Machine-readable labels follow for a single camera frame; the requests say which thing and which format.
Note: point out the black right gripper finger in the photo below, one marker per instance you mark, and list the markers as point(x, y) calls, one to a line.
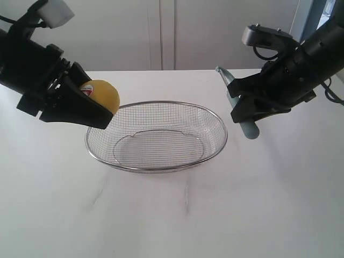
point(247, 86)
point(251, 108)

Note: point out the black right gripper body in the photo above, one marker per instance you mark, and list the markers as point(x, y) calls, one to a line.
point(291, 79)

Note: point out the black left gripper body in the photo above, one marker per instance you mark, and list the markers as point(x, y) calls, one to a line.
point(30, 69)

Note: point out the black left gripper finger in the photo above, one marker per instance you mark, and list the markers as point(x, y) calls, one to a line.
point(68, 104)
point(77, 75)

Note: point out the teal handled vegetable peeler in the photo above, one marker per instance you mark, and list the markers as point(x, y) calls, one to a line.
point(249, 127)

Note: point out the yellow lemon with sticker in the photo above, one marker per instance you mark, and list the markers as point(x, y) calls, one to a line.
point(103, 93)

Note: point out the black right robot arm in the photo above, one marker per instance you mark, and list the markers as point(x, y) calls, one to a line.
point(330, 32)

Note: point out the white cabinet doors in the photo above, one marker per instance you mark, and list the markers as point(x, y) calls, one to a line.
point(169, 35)

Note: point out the oval steel mesh basket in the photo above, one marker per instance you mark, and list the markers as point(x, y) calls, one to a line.
point(155, 137)

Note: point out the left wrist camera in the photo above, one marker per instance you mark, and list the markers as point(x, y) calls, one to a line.
point(54, 13)

